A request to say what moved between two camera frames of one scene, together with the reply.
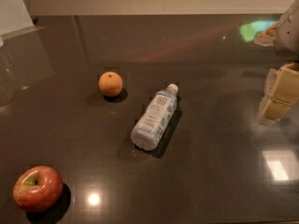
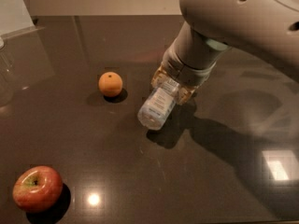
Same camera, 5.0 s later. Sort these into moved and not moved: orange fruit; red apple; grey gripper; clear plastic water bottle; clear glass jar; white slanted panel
Moved: grey gripper; clear plastic water bottle
Not moved: orange fruit; white slanted panel; clear glass jar; red apple
